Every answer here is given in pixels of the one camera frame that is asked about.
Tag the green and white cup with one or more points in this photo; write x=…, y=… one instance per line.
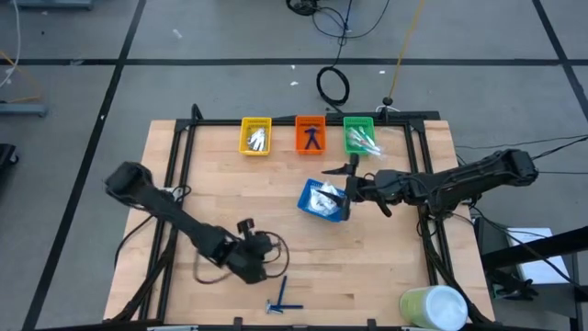
x=436, y=308

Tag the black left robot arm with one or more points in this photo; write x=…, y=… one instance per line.
x=174, y=216

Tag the black table edge clamp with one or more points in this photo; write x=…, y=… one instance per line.
x=237, y=321
x=371, y=323

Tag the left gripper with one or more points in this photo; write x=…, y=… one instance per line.
x=250, y=253

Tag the bagged blue toothbrush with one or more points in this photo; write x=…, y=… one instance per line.
x=356, y=140

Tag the white box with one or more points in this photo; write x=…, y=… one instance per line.
x=546, y=271

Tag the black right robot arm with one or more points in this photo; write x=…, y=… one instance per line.
x=459, y=181

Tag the grey metal floor beam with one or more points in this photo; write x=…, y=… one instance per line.
x=23, y=110

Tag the yellow plastic basket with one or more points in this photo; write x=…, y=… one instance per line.
x=243, y=147

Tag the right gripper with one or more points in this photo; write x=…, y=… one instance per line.
x=365, y=188

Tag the vanity pack cotton bag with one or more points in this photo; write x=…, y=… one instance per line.
x=328, y=188
x=316, y=202
x=331, y=209

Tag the grey metal floor plate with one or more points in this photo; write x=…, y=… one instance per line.
x=50, y=3

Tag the black caster base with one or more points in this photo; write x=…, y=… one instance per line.
x=7, y=156

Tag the bagged teal toothbrush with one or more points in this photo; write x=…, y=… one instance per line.
x=363, y=135

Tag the black floor plug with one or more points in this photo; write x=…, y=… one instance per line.
x=388, y=100

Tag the blue plastic basket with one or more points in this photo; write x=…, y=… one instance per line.
x=305, y=204

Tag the green plastic basket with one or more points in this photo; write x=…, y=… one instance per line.
x=349, y=149

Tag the black aluminium rig frame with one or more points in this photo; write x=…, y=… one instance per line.
x=216, y=122

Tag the black cart stand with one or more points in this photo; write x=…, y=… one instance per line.
x=528, y=250

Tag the orange plastic basket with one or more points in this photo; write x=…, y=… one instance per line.
x=301, y=144

